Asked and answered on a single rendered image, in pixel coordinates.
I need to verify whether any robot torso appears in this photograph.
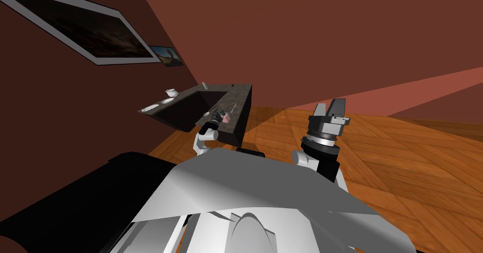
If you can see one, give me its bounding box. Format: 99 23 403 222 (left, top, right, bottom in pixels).
109 147 416 253

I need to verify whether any dark stone table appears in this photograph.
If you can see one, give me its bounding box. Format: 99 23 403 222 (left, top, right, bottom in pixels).
137 83 253 148

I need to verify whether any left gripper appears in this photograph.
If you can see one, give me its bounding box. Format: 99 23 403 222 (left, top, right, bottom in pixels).
208 110 223 127

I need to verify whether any large grey framed picture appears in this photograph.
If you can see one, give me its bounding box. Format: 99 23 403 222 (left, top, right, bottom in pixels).
0 0 163 66

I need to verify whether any small blue picture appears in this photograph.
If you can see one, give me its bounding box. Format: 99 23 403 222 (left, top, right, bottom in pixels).
149 45 185 68

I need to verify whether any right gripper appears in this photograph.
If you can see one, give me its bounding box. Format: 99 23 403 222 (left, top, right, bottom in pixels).
308 98 351 137

